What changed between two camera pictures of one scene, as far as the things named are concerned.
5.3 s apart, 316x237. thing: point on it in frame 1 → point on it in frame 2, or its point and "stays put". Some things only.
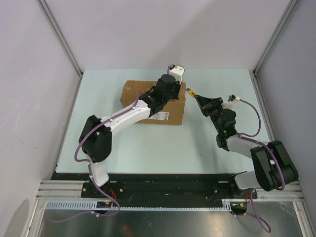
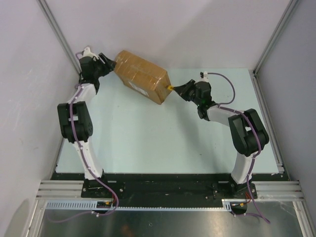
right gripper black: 206,104 → 183,90
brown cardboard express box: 172,112 → 145,77
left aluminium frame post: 60,37 stays put
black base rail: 160,186 stays put
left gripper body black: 175,93 → 99,66
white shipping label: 160,115 → 138,90
